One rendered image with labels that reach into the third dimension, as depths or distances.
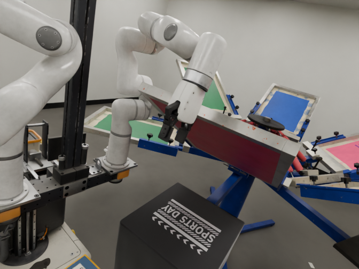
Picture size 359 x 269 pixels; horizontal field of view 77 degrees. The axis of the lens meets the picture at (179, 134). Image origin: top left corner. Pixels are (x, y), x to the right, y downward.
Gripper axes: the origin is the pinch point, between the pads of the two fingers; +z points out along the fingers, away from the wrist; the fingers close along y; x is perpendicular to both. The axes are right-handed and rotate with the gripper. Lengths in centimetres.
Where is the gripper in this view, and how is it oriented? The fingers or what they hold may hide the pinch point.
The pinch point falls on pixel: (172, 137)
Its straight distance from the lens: 61.8
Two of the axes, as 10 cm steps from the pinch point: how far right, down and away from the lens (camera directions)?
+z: -3.9, 9.1, 1.1
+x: 8.1, 4.0, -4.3
